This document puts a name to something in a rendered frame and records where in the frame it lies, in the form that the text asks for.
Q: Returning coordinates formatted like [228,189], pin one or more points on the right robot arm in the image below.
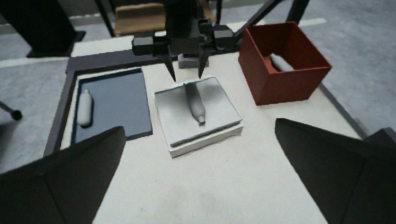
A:
[187,31]

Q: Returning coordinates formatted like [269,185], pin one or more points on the grey gas cylinder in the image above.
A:
[195,101]
[85,109]

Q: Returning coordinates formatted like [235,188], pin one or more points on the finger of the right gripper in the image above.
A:
[203,56]
[166,59]

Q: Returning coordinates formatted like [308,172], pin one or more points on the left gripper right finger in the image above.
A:
[350,180]

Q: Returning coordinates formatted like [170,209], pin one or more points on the dark grey co2 cylinder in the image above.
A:
[280,63]

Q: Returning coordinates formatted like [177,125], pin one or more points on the white digital weighing scale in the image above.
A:
[182,130]

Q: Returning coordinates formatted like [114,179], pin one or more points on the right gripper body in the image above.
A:
[144,43]

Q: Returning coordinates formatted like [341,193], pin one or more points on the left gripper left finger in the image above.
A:
[65,187]

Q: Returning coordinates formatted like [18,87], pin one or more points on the red open box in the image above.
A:
[267,84]

